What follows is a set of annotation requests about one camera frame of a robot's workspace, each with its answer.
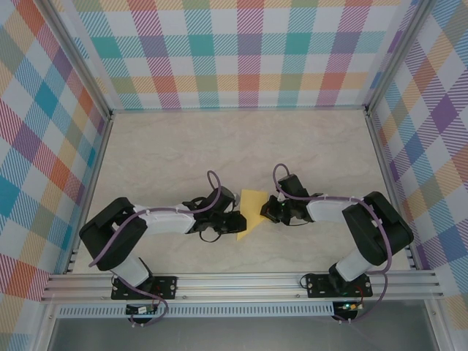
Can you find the yellow cloth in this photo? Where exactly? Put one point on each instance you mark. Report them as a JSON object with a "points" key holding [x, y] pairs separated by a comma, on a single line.
{"points": [[250, 208]]}

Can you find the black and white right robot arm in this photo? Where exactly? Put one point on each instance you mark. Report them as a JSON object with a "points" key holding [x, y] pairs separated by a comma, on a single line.
{"points": [[376, 230]]}

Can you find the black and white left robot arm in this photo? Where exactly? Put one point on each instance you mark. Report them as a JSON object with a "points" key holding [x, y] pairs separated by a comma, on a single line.
{"points": [[106, 234]]}

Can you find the small circuit board green light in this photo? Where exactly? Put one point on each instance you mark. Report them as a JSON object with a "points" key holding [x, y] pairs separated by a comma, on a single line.
{"points": [[349, 307]]}

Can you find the small black circuit board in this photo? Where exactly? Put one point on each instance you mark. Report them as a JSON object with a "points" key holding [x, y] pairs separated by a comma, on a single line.
{"points": [[140, 310]]}

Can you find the slotted aluminium frame rail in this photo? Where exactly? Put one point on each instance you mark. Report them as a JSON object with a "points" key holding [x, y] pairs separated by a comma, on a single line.
{"points": [[237, 285]]}

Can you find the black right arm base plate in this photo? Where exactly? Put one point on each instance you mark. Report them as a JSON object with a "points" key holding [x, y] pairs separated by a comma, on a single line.
{"points": [[316, 285]]}

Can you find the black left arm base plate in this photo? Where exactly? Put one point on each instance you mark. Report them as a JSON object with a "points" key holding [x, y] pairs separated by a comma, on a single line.
{"points": [[166, 287]]}

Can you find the aluminium side floor rail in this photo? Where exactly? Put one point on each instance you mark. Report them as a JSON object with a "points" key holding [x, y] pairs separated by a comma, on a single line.
{"points": [[393, 194], [87, 194]]}

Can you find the aluminium frame post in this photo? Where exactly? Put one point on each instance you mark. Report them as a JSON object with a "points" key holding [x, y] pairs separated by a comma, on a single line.
{"points": [[73, 55], [400, 55]]}

